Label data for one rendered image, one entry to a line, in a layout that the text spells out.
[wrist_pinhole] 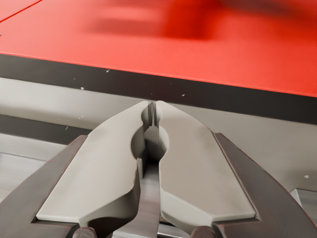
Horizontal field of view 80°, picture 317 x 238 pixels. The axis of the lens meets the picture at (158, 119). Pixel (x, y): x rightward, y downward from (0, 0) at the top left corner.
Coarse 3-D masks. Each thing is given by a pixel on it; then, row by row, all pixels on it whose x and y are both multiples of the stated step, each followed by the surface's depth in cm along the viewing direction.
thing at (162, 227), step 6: (162, 222) 47; (168, 222) 47; (162, 228) 45; (168, 228) 45; (174, 228) 45; (162, 234) 45; (168, 234) 45; (174, 234) 45; (180, 234) 45; (186, 234) 45
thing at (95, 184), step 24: (120, 120) 10; (144, 120) 11; (96, 144) 8; (120, 144) 8; (144, 144) 10; (72, 168) 7; (96, 168) 7; (120, 168) 7; (72, 192) 6; (96, 192) 6; (120, 192) 6; (48, 216) 5; (72, 216) 5; (96, 216) 6; (120, 216) 6
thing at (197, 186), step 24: (168, 120) 10; (192, 120) 9; (168, 144) 8; (192, 144) 8; (216, 144) 8; (168, 168) 7; (192, 168) 7; (216, 168) 7; (168, 192) 6; (192, 192) 6; (216, 192) 6; (240, 192) 6; (168, 216) 7; (192, 216) 6; (216, 216) 5; (240, 216) 5
